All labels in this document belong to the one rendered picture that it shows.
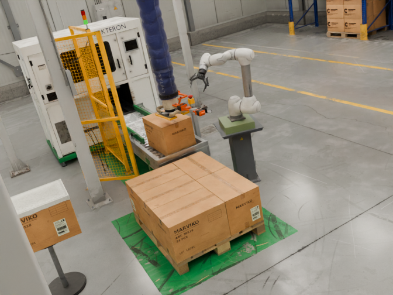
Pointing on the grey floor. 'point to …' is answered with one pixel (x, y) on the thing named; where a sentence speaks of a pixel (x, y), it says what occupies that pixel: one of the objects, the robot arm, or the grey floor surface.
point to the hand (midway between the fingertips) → (197, 88)
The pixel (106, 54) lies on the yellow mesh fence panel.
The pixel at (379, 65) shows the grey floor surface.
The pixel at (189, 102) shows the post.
